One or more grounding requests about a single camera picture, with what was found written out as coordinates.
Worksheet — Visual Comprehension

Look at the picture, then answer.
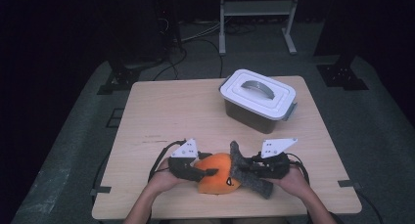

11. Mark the grey fuzzy cloth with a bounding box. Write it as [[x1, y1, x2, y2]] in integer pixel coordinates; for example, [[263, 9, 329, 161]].
[[229, 140, 275, 200]]

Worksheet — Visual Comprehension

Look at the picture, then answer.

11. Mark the translucent plastic storage box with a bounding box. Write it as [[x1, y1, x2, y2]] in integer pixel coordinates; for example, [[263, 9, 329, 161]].
[[222, 98, 299, 135]]

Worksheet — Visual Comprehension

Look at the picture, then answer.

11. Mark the white floor cable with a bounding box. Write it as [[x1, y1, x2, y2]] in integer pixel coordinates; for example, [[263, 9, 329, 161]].
[[180, 21, 223, 43]]

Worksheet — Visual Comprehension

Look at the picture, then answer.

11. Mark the orange plush toy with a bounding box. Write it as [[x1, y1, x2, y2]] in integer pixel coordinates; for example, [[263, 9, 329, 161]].
[[194, 152, 243, 196]]

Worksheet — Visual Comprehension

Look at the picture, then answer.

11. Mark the person's right hand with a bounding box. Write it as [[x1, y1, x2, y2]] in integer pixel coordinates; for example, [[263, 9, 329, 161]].
[[271, 164, 309, 200]]

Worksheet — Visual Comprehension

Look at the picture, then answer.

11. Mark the black floor cable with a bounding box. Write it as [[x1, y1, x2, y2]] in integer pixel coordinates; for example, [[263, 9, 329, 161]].
[[92, 151, 111, 199], [188, 37, 225, 79], [152, 47, 189, 82], [354, 188, 385, 224]]

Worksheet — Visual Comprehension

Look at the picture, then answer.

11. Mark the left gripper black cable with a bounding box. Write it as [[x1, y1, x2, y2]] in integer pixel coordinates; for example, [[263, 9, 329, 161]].
[[148, 139, 187, 183]]

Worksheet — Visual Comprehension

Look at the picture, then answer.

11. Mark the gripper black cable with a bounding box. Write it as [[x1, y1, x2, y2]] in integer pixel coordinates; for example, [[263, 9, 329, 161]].
[[148, 139, 187, 183], [287, 152, 311, 186]]

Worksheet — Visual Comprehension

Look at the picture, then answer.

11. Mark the white metal stand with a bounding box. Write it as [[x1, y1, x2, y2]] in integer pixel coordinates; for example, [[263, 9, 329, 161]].
[[218, 0, 301, 56]]

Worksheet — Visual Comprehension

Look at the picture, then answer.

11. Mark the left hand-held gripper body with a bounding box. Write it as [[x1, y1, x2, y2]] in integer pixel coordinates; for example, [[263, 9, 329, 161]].
[[167, 138, 208, 183]]

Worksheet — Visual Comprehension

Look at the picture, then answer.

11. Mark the black stand base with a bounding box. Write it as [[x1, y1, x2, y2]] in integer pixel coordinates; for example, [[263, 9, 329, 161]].
[[96, 52, 164, 96], [314, 52, 370, 92]]

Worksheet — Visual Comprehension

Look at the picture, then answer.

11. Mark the white lid with grey handle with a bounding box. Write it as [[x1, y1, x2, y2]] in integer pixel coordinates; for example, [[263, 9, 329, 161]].
[[218, 68, 298, 121]]

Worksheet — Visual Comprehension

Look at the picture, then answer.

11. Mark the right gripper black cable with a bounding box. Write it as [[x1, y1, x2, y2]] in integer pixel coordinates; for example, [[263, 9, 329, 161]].
[[287, 152, 311, 186]]

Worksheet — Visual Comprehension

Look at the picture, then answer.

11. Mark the black floor tape marking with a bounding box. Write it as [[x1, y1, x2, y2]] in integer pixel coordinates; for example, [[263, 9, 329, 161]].
[[105, 108, 125, 129]]

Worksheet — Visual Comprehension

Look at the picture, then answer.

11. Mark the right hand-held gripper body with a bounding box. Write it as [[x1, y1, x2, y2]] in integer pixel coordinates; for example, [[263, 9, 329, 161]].
[[249, 137, 299, 180]]

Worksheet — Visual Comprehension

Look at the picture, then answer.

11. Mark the person's left hand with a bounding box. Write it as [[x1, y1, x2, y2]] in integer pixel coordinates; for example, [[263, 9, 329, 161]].
[[149, 159, 184, 195]]

